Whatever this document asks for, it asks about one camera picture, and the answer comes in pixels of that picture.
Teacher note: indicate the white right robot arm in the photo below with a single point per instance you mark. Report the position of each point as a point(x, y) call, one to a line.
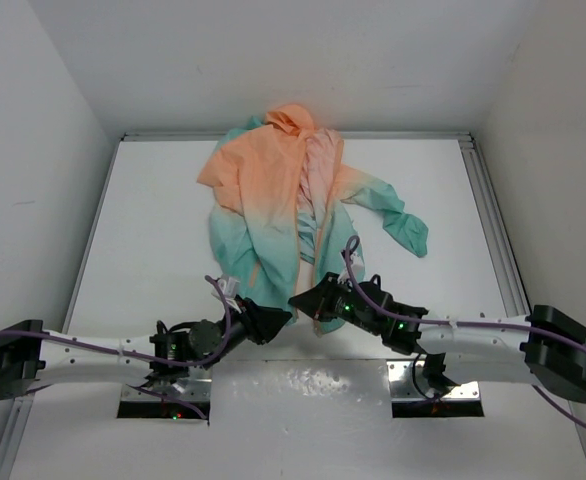
point(545, 348)

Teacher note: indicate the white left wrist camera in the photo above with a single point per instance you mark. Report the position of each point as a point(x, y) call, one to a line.
point(229, 286)

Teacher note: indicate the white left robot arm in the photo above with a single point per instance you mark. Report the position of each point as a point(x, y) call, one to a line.
point(32, 358)

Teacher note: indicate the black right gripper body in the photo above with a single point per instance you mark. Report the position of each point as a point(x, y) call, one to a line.
point(336, 301)

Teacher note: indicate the aluminium frame rail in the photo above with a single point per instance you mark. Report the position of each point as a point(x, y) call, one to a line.
point(512, 290)
point(149, 136)

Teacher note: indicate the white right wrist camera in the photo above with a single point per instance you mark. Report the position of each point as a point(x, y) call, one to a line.
point(355, 262)

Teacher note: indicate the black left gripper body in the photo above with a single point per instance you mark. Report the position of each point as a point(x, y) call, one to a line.
point(245, 319)

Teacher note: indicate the orange and teal gradient jacket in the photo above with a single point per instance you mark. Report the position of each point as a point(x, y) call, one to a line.
point(281, 190)

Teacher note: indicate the aluminium frame rail right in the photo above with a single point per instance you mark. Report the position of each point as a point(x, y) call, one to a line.
point(512, 290)

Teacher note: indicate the aluminium frame rail back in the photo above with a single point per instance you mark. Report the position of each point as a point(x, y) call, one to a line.
point(149, 136)

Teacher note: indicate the shiny metal base plate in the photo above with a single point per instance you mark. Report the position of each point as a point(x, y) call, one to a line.
point(403, 379)

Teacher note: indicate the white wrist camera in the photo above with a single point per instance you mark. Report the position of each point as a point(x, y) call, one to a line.
point(229, 286)
point(355, 262)

